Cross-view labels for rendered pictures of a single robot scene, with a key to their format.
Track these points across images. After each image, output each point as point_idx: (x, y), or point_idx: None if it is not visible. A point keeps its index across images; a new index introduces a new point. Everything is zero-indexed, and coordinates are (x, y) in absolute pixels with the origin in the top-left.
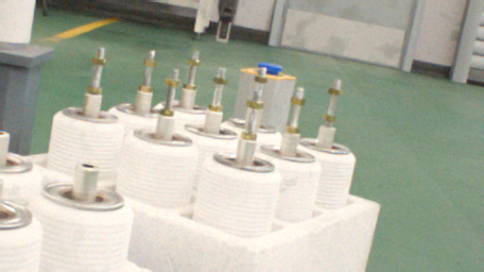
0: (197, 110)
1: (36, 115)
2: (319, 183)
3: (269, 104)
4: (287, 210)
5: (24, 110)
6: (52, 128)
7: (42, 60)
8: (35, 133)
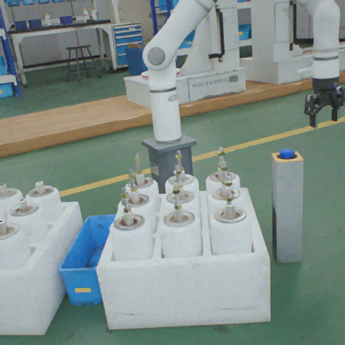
0: (219, 180)
1: (342, 149)
2: (213, 237)
3: (275, 176)
4: (166, 249)
5: (168, 170)
6: (335, 158)
7: (176, 148)
8: (317, 162)
